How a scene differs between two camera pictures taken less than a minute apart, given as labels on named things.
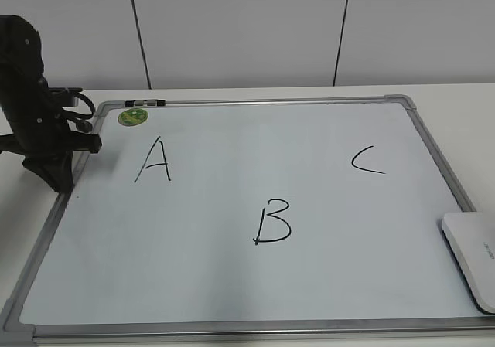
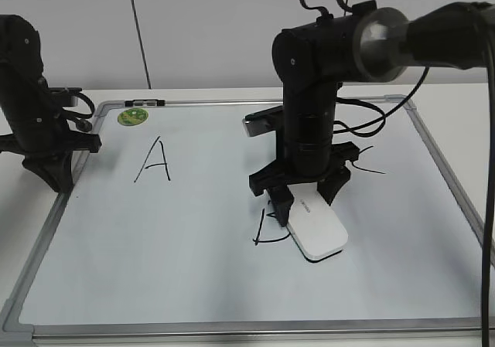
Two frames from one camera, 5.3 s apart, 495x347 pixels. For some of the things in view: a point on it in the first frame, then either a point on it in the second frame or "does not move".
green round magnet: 132,117 does not move
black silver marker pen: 145,103 does not move
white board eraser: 472,236 -> 313,225
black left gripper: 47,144 does not move
